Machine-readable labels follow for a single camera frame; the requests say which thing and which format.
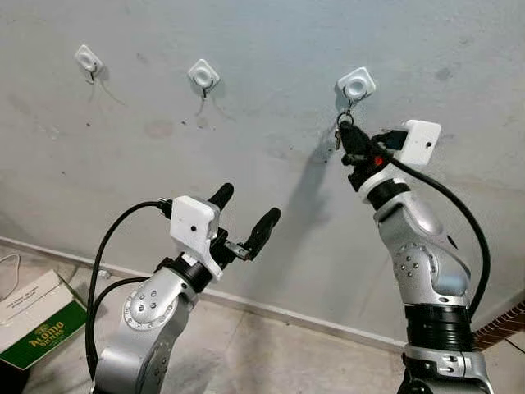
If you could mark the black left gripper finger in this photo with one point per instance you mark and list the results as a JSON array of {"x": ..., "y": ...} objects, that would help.
[
  {"x": 264, "y": 228},
  {"x": 221, "y": 195}
]

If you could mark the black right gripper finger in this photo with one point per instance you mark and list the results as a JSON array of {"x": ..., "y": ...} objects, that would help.
[{"x": 353, "y": 144}]

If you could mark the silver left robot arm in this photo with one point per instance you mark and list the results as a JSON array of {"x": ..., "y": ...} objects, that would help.
[{"x": 143, "y": 320}]

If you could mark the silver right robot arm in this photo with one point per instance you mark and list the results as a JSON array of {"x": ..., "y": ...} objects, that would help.
[{"x": 426, "y": 254}]

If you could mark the green and white cardboard box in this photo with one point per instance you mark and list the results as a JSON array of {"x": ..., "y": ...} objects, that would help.
[{"x": 41, "y": 328}]

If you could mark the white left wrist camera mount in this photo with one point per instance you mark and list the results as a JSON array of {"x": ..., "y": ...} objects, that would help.
[{"x": 193, "y": 222}]

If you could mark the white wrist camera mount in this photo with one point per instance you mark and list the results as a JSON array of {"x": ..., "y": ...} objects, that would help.
[
  {"x": 421, "y": 141},
  {"x": 193, "y": 222}
]

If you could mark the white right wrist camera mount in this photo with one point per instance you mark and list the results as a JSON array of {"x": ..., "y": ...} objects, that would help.
[{"x": 421, "y": 141}]

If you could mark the white square wall hook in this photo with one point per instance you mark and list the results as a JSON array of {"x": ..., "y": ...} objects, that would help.
[
  {"x": 203, "y": 73},
  {"x": 357, "y": 84},
  {"x": 88, "y": 57}
]

